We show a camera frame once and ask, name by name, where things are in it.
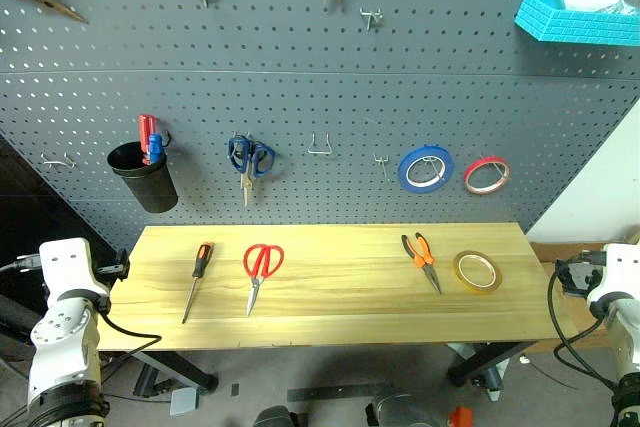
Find turquoise brick pattern bin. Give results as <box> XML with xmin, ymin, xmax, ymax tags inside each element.
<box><xmin>514</xmin><ymin>0</ymin><xmax>640</xmax><ymax>48</ymax></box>

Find yellow tape roll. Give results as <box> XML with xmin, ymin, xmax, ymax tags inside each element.
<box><xmin>452</xmin><ymin>249</ymin><xmax>503</xmax><ymax>294</ymax></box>

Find thin silver single hook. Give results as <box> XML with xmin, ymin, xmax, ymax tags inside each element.
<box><xmin>373</xmin><ymin>153</ymin><xmax>392</xmax><ymax>183</ymax></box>

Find blue tape roll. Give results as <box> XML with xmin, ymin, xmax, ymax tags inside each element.
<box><xmin>397</xmin><ymin>143</ymin><xmax>456</xmax><ymax>195</ymax></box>

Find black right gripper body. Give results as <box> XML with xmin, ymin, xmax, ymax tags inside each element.
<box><xmin>555</xmin><ymin>257</ymin><xmax>603</xmax><ymax>299</ymax></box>

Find flat silver double hook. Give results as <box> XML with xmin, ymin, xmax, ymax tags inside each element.
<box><xmin>40</xmin><ymin>152</ymin><xmax>78</xmax><ymax>171</ymax></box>

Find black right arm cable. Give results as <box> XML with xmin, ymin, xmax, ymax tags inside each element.
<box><xmin>546</xmin><ymin>269</ymin><xmax>623</xmax><ymax>392</ymax></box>

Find black cup holder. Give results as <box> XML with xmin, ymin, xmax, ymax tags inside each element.
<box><xmin>106</xmin><ymin>140</ymin><xmax>180</xmax><ymax>214</ymax></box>

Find black flat metal bar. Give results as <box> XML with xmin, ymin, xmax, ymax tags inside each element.
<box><xmin>286</xmin><ymin>381</ymin><xmax>397</xmax><ymax>404</ymax></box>

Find small orange object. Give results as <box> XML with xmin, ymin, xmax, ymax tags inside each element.
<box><xmin>446</xmin><ymin>405</ymin><xmax>475</xmax><ymax>427</ymax></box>

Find orange black screwdriver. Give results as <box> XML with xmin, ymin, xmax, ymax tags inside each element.
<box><xmin>181</xmin><ymin>241</ymin><xmax>216</xmax><ymax>325</ymax></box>

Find orange handled needle nose pliers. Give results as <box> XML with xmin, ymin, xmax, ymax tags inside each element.
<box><xmin>401</xmin><ymin>232</ymin><xmax>443</xmax><ymax>295</ymax></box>

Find silver wire loop hook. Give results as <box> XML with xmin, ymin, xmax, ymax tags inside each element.
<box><xmin>306</xmin><ymin>132</ymin><xmax>333</xmax><ymax>156</ymax></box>

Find grey metal pegboard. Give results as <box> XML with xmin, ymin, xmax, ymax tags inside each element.
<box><xmin>0</xmin><ymin>0</ymin><xmax>640</xmax><ymax>254</ymax></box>

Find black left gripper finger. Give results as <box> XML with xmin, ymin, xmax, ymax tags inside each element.
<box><xmin>115</xmin><ymin>248</ymin><xmax>132</xmax><ymax>283</ymax></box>

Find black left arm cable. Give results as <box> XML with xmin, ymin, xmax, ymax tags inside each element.
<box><xmin>96</xmin><ymin>309</ymin><xmax>164</xmax><ymax>378</ymax></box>

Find grey rounded shape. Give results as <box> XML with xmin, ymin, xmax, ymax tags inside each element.
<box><xmin>363</xmin><ymin>385</ymin><xmax>443</xmax><ymax>427</ymax></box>

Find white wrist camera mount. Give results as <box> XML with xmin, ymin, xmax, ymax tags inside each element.
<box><xmin>38</xmin><ymin>237</ymin><xmax>112</xmax><ymax>299</ymax></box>
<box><xmin>585</xmin><ymin>242</ymin><xmax>640</xmax><ymax>319</ymax></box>

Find small silver pegboard hook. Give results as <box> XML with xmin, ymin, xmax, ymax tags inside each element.
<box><xmin>359</xmin><ymin>7</ymin><xmax>385</xmax><ymax>32</ymax></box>

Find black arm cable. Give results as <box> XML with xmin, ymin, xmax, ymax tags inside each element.
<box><xmin>546</xmin><ymin>269</ymin><xmax>623</xmax><ymax>392</ymax></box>
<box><xmin>96</xmin><ymin>309</ymin><xmax>164</xmax><ymax>378</ymax></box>

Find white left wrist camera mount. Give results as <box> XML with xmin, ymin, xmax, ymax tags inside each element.
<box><xmin>38</xmin><ymin>237</ymin><xmax>112</xmax><ymax>299</ymax></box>

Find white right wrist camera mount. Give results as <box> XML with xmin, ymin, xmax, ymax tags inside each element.
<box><xmin>585</xmin><ymin>242</ymin><xmax>640</xmax><ymax>319</ymax></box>

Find dark rounded shape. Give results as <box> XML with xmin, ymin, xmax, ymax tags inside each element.
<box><xmin>251</xmin><ymin>405</ymin><xmax>303</xmax><ymax>427</ymax></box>

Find red handled scissors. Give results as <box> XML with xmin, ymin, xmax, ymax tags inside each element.
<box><xmin>243</xmin><ymin>243</ymin><xmax>285</xmax><ymax>318</ymax></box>

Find blue handled small tool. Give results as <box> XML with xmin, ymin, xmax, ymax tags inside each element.
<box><xmin>142</xmin><ymin>133</ymin><xmax>166</xmax><ymax>167</ymax></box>

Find black left camera plug cable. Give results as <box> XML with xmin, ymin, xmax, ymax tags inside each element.
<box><xmin>0</xmin><ymin>253</ymin><xmax>43</xmax><ymax>276</ymax></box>

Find blue handled scissors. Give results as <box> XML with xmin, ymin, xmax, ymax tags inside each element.
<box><xmin>228</xmin><ymin>132</ymin><xmax>277</xmax><ymax>208</ymax></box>

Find black table leg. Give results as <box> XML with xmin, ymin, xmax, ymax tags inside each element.
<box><xmin>130</xmin><ymin>349</ymin><xmax>220</xmax><ymax>394</ymax></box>
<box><xmin>445</xmin><ymin>340</ymin><xmax>537</xmax><ymax>389</ymax></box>

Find red tape roll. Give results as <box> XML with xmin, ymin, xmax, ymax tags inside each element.
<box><xmin>462</xmin><ymin>156</ymin><xmax>512</xmax><ymax>197</ymax></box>

